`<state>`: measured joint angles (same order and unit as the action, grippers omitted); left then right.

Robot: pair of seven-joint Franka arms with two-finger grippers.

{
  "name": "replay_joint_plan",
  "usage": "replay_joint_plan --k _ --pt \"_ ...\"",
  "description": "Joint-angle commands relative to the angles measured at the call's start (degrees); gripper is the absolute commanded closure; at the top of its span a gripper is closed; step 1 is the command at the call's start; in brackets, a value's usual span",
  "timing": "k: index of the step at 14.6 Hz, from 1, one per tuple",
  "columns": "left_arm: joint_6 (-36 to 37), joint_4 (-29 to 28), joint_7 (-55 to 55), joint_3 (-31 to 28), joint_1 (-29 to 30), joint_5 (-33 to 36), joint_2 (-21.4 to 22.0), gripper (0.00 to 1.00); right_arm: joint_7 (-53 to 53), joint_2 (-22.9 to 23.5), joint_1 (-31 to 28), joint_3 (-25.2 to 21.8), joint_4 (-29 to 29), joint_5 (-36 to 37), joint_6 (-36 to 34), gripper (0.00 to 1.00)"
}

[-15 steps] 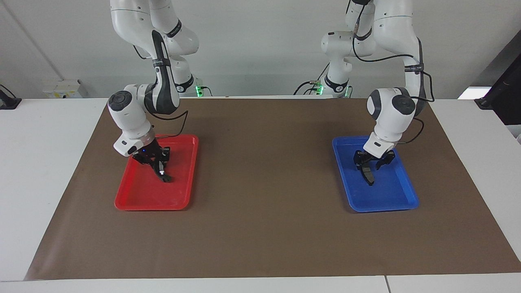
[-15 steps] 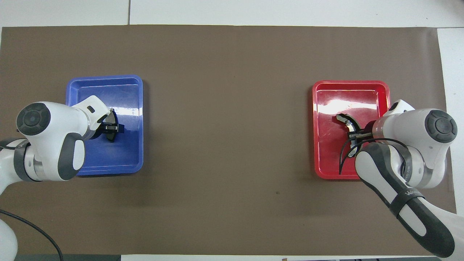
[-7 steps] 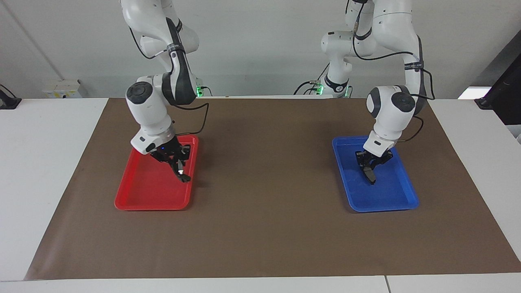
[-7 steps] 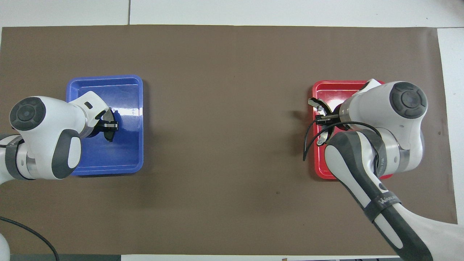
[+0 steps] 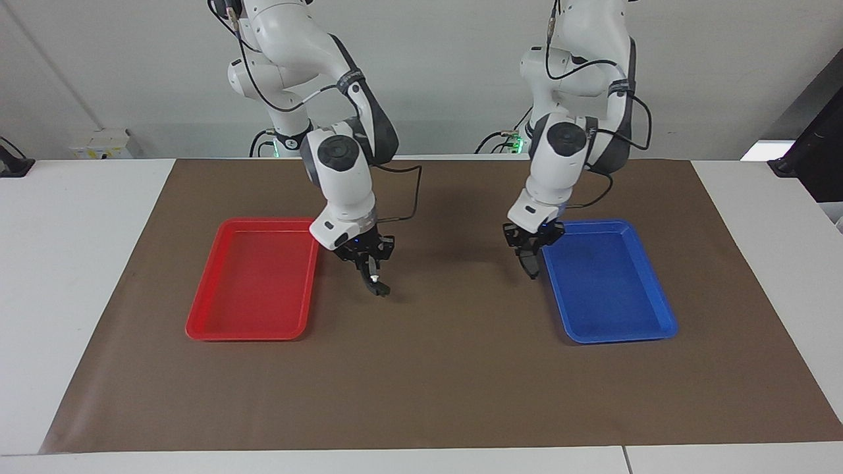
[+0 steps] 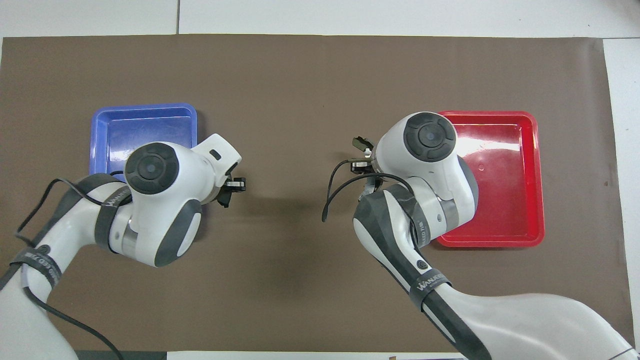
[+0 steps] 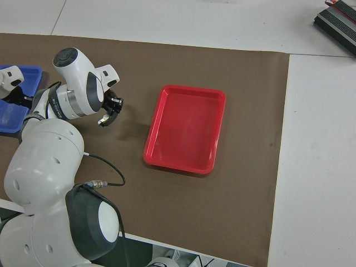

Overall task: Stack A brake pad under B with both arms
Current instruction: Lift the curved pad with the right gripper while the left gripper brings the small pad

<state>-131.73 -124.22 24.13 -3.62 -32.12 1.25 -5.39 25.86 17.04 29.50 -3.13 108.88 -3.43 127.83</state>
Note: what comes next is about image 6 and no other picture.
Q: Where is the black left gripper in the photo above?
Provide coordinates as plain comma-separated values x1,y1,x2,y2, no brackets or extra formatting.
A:
216,158,374,209

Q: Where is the red plastic tray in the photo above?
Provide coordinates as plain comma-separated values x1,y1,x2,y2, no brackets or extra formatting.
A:
432,110,546,249

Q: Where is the black velcro arm strap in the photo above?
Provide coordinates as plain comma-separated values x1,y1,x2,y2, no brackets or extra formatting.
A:
93,182,134,254
9,245,64,289
384,183,434,250
408,271,454,312

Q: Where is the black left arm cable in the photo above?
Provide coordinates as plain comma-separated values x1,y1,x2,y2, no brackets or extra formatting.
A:
0,171,134,360

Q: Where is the blue plastic tray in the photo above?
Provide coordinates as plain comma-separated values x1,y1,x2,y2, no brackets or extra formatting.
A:
89,102,199,183

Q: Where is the curved brake shoe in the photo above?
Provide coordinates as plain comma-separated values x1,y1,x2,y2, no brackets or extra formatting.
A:
351,135,384,202

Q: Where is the brown table mat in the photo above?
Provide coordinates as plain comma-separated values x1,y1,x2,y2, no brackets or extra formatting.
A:
0,34,637,354

